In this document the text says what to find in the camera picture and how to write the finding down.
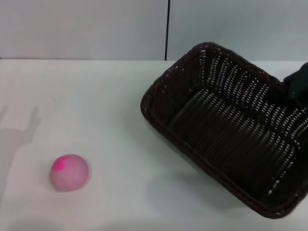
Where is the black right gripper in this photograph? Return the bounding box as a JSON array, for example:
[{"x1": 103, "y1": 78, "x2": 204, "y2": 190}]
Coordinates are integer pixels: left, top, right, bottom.
[{"x1": 282, "y1": 62, "x2": 308, "y2": 109}]

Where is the dark vertical partition strip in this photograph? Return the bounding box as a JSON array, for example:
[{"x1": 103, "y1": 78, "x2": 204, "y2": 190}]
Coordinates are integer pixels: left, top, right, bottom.
[{"x1": 164, "y1": 0, "x2": 171, "y2": 61}]

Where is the dark brown woven basket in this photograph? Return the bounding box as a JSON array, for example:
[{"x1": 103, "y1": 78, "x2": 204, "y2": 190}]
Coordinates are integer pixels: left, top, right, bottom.
[{"x1": 140, "y1": 42, "x2": 308, "y2": 219}]

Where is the pink ball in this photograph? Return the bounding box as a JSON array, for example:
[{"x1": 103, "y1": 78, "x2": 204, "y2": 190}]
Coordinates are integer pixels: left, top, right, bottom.
[{"x1": 49, "y1": 154, "x2": 90, "y2": 193}]

